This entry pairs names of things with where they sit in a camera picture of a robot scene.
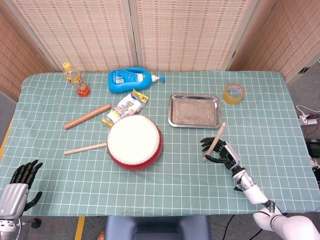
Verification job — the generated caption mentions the right silver and black robot hand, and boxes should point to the right silver and black robot hand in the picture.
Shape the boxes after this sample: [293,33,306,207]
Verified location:
[200,136,241,171]

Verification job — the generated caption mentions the left silver and black robot hand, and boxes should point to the left silver and black robot hand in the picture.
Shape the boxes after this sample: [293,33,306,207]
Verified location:
[0,159,44,220]

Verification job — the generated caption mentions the thin wooden drumstick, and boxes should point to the thin wooden drumstick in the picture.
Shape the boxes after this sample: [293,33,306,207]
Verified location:
[202,122,227,162]
[63,142,108,156]

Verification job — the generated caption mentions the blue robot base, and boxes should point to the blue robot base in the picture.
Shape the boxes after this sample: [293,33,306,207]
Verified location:
[104,215,212,240]

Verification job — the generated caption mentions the red drum with white skin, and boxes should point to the red drum with white skin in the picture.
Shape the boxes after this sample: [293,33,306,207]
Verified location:
[106,114,164,172]

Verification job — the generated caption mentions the square steel tray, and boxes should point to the square steel tray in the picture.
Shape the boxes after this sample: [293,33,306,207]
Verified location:
[167,93,223,129]

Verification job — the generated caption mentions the yellow packing tape roll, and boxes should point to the yellow packing tape roll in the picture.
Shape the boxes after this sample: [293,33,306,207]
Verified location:
[222,82,246,106]

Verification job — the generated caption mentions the green checked tablecloth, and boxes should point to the green checked tablecloth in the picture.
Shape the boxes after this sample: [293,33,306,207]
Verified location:
[0,70,320,217]

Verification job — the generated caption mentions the black box on floor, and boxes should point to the black box on floor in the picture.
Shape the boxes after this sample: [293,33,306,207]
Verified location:
[304,138,320,158]

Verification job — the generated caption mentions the white power strip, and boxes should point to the white power strip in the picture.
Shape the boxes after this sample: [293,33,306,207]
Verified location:
[298,115,317,126]

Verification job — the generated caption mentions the thick wooden rolling pin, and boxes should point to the thick wooden rolling pin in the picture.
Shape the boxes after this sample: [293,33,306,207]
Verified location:
[63,104,112,130]

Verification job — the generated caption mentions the white and yellow snack packet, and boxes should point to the white and yellow snack packet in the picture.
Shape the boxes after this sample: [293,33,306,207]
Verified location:
[101,88,150,129]

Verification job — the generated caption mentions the blue pump lotion bottle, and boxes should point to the blue pump lotion bottle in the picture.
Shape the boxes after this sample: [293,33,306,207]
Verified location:
[107,66,166,94]

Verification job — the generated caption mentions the orange drink plastic bottle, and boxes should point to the orange drink plastic bottle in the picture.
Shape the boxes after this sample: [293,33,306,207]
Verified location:
[62,62,91,98]

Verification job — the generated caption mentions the bamboo folding screen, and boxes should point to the bamboo folding screen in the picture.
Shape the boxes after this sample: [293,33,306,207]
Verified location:
[0,0,320,102]

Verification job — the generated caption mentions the black floor cable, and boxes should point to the black floor cable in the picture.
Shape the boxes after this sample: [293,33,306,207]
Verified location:
[225,214,237,240]

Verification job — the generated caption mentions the red cable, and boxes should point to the red cable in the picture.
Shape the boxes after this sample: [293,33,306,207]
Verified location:
[303,122,320,135]

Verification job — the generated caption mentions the white power cable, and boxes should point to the white power cable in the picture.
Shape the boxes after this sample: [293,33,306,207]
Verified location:
[296,104,320,118]

